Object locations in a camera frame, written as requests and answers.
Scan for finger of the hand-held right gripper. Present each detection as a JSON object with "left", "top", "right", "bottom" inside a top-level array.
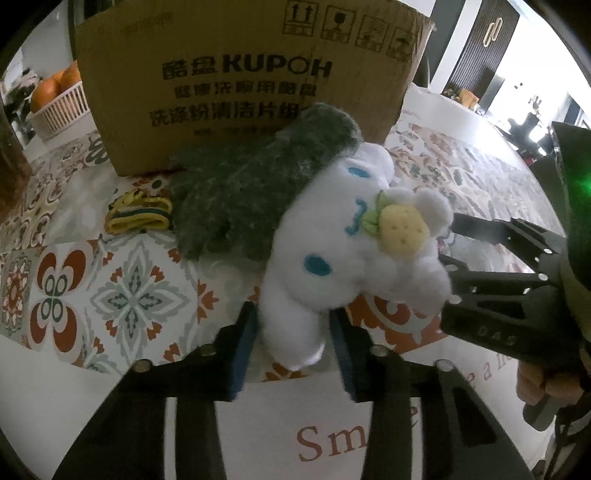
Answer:
[
  {"left": 450, "top": 212, "right": 567, "bottom": 267},
  {"left": 436, "top": 253, "right": 555, "bottom": 306}
]

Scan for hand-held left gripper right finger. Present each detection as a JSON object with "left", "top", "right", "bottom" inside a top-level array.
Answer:
[{"left": 328, "top": 308, "right": 527, "bottom": 480}]

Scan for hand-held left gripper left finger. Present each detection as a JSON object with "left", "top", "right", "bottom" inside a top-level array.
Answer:
[{"left": 60, "top": 302, "right": 259, "bottom": 480}]

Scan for white plush dog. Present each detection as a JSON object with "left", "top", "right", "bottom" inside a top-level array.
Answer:
[{"left": 256, "top": 142, "right": 455, "bottom": 370}]

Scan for brown cardboard box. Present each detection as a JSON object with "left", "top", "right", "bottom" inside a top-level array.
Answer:
[{"left": 74, "top": 0, "right": 437, "bottom": 178}]

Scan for person's right hand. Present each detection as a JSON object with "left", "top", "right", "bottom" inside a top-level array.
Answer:
[{"left": 516, "top": 360, "right": 585, "bottom": 416}]

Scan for patterned table runner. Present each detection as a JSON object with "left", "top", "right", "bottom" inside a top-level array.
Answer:
[{"left": 0, "top": 108, "right": 532, "bottom": 384}]

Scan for dark green plush toy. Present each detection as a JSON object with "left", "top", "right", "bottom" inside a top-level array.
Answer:
[{"left": 168, "top": 102, "right": 365, "bottom": 261}]

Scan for yellow striped socks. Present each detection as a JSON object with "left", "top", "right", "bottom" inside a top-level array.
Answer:
[{"left": 105, "top": 187, "right": 174, "bottom": 234}]

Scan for glass vase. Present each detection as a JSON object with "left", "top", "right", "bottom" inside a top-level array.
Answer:
[{"left": 0, "top": 108, "right": 33, "bottom": 219}]

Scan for white plastic fruit basket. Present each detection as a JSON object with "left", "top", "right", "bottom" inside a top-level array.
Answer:
[{"left": 28, "top": 83, "right": 91, "bottom": 140}]

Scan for orange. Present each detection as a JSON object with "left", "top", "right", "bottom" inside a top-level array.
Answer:
[
  {"left": 30, "top": 78, "right": 62, "bottom": 113},
  {"left": 59, "top": 61, "right": 83, "bottom": 92}
]

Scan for dark slatted wall panel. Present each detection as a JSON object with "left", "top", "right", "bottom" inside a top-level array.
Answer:
[{"left": 450, "top": 0, "right": 520, "bottom": 89}]

